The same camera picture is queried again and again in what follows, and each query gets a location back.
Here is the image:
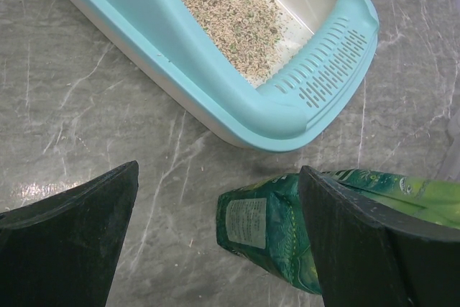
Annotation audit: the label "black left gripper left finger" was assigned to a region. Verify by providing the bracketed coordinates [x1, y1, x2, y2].
[1, 161, 139, 306]

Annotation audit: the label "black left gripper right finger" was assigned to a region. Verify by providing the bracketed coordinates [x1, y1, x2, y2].
[298, 166, 459, 306]

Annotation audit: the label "green cat litter bag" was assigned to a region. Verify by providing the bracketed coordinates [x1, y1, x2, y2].
[216, 169, 459, 295]

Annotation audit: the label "teal cat litter box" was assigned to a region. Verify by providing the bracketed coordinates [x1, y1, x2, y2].
[70, 0, 379, 152]

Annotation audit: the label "beige cat litter granules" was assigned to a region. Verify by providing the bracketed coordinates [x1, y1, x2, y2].
[182, 0, 299, 87]

